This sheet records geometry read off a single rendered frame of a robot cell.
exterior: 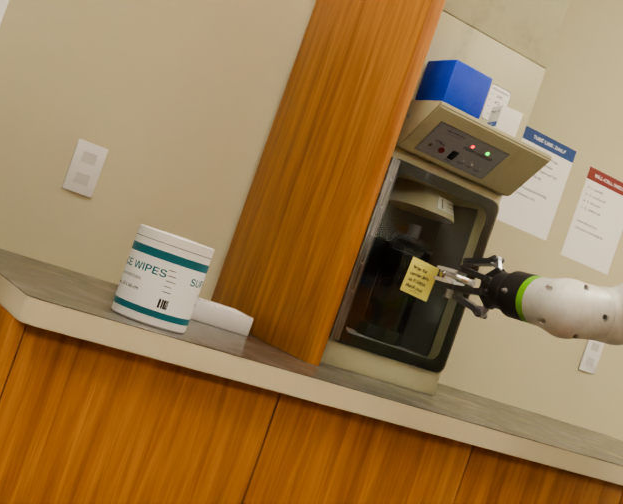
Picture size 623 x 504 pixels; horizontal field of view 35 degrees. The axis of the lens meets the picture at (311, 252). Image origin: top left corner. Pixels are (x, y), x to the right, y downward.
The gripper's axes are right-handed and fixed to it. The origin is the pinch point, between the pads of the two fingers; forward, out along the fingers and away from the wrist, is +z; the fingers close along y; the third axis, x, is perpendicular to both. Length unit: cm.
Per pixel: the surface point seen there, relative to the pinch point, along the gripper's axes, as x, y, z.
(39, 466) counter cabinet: 81, -47, -21
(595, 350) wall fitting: -100, -6, 47
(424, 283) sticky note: 2.7, -3.1, 4.1
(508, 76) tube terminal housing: -3.3, 45.5, 5.4
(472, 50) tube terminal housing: 7.9, 47.2, 5.5
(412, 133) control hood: 19.8, 24.9, 0.2
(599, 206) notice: -85, 35, 48
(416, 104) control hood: 19.9, 31.0, 1.9
